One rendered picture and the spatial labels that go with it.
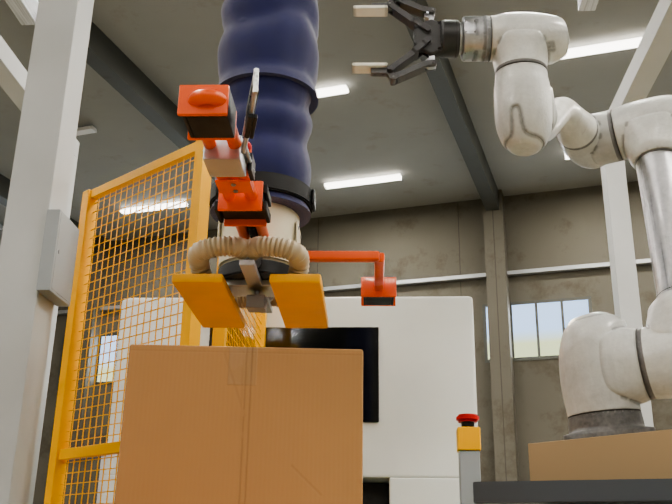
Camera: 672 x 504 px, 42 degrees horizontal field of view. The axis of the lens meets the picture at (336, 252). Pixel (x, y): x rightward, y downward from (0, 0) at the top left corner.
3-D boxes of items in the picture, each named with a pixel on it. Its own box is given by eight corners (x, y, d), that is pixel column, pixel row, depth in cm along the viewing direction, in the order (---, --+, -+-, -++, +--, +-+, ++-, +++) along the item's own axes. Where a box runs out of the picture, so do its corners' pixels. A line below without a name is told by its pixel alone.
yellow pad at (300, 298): (285, 328, 200) (285, 307, 201) (328, 328, 199) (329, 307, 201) (268, 282, 168) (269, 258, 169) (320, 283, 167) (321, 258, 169)
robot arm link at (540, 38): (491, 0, 171) (493, 60, 167) (571, 0, 170) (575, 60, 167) (484, 30, 181) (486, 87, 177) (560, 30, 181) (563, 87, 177)
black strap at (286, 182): (218, 227, 203) (219, 212, 204) (318, 228, 202) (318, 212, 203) (200, 187, 181) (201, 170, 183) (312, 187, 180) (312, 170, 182)
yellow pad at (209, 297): (202, 328, 200) (203, 307, 202) (245, 328, 200) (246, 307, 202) (170, 282, 168) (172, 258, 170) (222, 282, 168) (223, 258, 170)
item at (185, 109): (187, 140, 135) (190, 112, 137) (235, 140, 135) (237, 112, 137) (176, 114, 127) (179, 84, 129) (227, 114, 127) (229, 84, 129)
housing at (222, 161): (207, 177, 147) (209, 153, 149) (248, 177, 147) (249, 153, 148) (200, 159, 140) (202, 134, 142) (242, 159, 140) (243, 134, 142)
